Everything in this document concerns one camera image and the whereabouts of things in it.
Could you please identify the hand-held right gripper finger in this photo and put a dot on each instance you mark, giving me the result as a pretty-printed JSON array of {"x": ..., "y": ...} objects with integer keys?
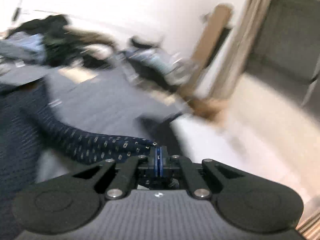
[
  {"x": 156, "y": 160},
  {"x": 161, "y": 160}
]

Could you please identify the navy dotted sweater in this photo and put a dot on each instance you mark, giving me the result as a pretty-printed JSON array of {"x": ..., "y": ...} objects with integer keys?
[{"x": 75, "y": 140}]

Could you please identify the stack of folded clothes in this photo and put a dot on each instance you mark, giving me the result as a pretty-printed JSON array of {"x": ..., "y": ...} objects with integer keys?
[{"x": 155, "y": 60}]

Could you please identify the grey quilt with fish print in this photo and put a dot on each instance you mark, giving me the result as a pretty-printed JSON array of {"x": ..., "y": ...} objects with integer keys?
[{"x": 100, "y": 100}]

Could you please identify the beige folded pants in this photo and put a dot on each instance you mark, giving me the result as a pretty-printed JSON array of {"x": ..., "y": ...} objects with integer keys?
[{"x": 100, "y": 38}]

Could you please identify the beige curtain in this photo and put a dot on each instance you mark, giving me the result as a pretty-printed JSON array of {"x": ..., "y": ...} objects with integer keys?
[{"x": 250, "y": 30}]

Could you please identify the black jacket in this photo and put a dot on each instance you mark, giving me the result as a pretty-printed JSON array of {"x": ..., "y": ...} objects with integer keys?
[{"x": 55, "y": 30}]

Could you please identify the window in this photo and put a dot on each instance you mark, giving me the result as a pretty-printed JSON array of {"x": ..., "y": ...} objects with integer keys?
[{"x": 287, "y": 42}]

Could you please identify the grey-blue folded pants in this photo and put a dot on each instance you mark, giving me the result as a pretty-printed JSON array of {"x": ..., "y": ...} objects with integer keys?
[{"x": 22, "y": 46}]

